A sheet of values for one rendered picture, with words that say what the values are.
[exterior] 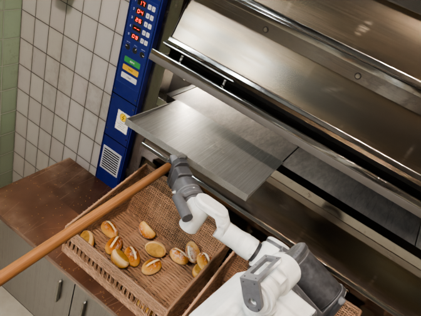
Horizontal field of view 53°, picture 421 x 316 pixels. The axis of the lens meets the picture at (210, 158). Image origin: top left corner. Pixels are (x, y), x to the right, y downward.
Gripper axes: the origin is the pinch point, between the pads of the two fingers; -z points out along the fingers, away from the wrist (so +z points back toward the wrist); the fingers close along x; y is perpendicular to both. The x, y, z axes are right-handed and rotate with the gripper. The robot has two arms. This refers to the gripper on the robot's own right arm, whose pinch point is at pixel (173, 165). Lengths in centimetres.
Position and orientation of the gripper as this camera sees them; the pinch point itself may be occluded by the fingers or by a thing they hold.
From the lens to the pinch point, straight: 145.4
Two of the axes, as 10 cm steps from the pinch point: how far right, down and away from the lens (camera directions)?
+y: -8.8, 0.0, -4.8
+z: 3.8, 6.2, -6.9
